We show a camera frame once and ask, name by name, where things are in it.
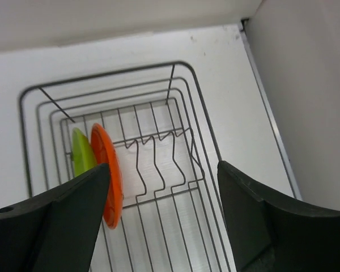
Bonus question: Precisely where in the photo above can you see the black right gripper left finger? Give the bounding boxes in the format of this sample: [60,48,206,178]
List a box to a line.
[0,164,109,271]

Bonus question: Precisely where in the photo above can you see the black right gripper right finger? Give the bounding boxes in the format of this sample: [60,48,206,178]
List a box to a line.
[217,161,340,271]

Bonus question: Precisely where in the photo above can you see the green plastic plate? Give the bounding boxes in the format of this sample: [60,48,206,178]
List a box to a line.
[71,127,97,177]

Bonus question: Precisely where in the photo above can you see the orange plastic plate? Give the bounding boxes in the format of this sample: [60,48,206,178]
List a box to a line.
[91,123,124,230]

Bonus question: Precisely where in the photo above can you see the grey wire dish rack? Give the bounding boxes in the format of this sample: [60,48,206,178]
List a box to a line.
[18,61,234,271]

